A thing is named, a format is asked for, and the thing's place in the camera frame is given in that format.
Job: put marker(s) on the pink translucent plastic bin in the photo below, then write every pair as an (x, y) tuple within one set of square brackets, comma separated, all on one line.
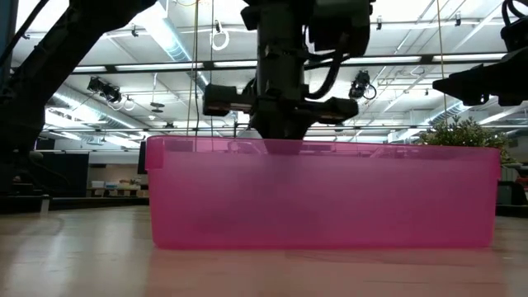
[(321, 198)]

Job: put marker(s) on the small potted green plant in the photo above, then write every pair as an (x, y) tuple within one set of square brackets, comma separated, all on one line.
[(466, 134)]

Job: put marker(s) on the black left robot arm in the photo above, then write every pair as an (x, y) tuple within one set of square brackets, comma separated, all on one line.
[(62, 62)]

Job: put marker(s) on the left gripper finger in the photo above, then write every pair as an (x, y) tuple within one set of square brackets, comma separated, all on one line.
[(295, 128), (270, 128)]

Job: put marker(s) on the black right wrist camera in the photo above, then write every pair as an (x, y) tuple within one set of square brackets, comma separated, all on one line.
[(515, 35)]

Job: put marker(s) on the grey metal bracket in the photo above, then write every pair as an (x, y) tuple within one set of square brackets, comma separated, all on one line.
[(45, 204)]

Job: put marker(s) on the black cabinet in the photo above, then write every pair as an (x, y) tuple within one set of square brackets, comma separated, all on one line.
[(62, 173)]

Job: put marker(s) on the overhead LED light bar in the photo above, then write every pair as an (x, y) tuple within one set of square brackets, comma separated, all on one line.
[(165, 66)]

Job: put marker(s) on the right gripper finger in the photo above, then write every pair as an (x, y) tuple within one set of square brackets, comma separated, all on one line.
[(462, 86), (505, 82)]

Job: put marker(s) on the black ceiling spotlight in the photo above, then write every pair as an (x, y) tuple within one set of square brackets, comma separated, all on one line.
[(103, 88), (363, 82)]

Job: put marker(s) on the low wooden bench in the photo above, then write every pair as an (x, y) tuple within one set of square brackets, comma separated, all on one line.
[(119, 192)]

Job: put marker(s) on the small black monitor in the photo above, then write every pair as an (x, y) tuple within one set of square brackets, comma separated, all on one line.
[(142, 156)]

